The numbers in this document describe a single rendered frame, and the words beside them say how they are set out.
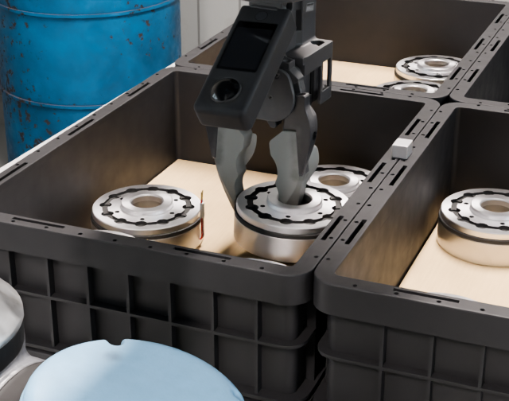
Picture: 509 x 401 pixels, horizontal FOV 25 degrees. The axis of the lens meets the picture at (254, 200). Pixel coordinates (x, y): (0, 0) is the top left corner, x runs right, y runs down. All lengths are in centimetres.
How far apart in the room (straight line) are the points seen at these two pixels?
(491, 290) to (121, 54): 218
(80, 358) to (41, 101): 257
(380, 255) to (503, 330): 18
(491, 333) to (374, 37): 85
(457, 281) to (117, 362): 48
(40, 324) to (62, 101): 221
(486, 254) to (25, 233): 41
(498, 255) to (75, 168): 39
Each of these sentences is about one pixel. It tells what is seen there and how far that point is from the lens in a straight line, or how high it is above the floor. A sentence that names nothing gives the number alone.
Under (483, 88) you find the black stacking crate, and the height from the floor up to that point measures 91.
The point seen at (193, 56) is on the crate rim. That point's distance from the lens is 127.
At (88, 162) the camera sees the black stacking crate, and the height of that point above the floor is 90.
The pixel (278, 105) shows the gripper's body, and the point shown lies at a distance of 96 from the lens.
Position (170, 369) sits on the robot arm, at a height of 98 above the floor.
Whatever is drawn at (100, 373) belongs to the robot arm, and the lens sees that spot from 59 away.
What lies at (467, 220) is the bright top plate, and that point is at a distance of 106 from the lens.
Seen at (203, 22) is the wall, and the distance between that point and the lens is 362.
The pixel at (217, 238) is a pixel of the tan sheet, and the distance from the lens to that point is 108.
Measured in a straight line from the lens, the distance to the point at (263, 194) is 102.
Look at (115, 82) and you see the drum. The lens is 311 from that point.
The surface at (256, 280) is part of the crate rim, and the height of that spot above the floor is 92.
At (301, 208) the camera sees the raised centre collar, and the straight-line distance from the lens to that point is 98.
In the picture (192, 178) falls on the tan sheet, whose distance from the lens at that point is 121.
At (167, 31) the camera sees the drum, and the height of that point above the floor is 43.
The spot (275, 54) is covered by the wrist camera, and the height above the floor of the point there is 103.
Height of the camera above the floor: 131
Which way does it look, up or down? 24 degrees down
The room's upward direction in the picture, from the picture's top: straight up
